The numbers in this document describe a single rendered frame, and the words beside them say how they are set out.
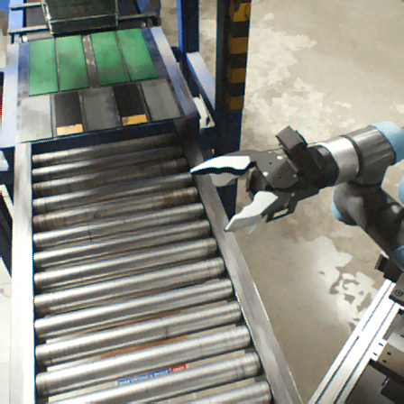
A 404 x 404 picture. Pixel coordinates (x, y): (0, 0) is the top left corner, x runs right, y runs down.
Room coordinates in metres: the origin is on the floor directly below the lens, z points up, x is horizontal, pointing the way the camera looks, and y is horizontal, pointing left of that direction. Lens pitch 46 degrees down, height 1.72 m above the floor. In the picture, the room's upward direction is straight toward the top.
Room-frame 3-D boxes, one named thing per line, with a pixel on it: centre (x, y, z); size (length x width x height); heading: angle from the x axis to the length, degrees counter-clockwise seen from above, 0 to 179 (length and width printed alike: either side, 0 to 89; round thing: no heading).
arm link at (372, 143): (0.62, -0.28, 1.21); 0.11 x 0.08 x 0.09; 116
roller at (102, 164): (1.09, 0.29, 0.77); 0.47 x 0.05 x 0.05; 105
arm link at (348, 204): (0.60, -0.28, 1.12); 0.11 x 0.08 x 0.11; 26
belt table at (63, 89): (1.56, 0.41, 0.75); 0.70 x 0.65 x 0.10; 15
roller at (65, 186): (1.02, 0.27, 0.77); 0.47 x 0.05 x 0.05; 105
